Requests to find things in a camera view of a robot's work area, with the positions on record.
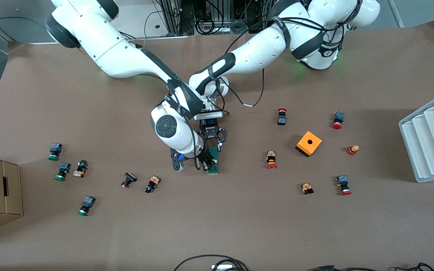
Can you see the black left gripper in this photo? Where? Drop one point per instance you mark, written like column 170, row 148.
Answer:
column 210, row 131

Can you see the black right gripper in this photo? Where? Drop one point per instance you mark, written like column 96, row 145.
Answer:
column 203, row 157

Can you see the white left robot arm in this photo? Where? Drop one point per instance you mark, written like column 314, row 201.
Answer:
column 262, row 49

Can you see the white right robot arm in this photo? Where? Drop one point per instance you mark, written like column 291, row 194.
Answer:
column 119, row 56

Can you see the red emergency stop orange block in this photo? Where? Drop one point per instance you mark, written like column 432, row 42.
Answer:
column 271, row 158

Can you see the red pushbutton black block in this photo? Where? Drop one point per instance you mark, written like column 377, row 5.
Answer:
column 281, row 120

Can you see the black square pushbutton red terminals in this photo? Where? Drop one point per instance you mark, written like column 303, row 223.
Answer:
column 129, row 177

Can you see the small orange contact block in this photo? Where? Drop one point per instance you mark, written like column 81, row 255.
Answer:
column 307, row 187

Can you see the white plug connector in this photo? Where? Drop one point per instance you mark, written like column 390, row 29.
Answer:
column 222, row 267

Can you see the red mushroom pushbutton blue block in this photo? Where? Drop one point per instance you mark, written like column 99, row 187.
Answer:
column 338, row 117
column 342, row 181

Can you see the green mushroom pushbutton blue block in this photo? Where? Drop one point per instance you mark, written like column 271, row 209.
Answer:
column 87, row 203
column 55, row 148
column 63, row 168

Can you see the red yellow emergency stop head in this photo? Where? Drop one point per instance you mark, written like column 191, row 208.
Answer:
column 352, row 150

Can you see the white board panel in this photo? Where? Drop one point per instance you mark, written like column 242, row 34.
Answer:
column 134, row 19

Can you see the white ribbed plastic tray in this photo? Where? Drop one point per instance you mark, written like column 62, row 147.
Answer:
column 431, row 143

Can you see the black selector switch orange block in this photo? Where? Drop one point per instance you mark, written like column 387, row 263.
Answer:
column 80, row 168
column 153, row 183

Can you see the orange button enclosure box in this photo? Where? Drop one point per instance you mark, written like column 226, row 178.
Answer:
column 315, row 146

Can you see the aluminium frame rack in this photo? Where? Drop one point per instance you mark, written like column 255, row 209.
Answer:
column 220, row 13

